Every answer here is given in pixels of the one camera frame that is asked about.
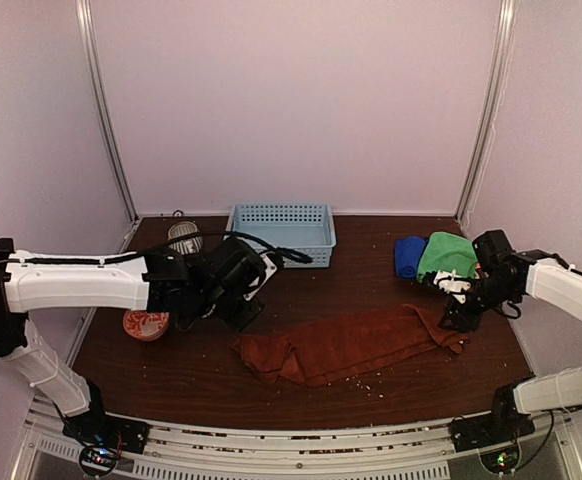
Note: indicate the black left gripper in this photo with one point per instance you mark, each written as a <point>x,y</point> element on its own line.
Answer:
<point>240,322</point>

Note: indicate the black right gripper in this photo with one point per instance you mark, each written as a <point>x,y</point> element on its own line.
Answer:
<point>465,322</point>

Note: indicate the rust brown towel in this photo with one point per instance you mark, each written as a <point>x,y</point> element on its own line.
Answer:
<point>319,353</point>

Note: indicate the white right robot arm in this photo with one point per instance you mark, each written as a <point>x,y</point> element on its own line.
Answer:
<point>506,277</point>

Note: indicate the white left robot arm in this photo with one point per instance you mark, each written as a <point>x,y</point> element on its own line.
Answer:
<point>222,283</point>

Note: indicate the green towel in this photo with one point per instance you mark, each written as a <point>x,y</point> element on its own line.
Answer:
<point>448,253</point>

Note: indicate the blue towel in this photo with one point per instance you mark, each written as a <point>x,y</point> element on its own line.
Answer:
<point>407,254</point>

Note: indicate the striped ceramic cup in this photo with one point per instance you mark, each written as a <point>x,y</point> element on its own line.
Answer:
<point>182,237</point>

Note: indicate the orange patterned bowl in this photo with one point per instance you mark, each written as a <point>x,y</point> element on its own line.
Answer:
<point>145,326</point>

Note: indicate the light blue perforated basket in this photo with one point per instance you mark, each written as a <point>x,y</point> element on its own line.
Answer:
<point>305,227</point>

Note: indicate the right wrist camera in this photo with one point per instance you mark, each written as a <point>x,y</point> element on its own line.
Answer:
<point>449,283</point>

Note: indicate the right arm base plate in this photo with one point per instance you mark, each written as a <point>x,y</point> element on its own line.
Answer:
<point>487,430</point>

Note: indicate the aluminium front rail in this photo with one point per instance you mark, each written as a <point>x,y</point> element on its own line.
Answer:
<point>422,450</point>

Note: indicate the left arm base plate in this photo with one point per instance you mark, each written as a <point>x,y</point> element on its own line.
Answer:
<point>112,432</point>

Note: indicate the right aluminium corner post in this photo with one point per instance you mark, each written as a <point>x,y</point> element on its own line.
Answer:
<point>494,92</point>

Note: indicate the aluminium corner post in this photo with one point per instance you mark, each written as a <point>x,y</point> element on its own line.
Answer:
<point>89,42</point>
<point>494,92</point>

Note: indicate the left aluminium corner post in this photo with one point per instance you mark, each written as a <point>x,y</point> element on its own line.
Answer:
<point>89,42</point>

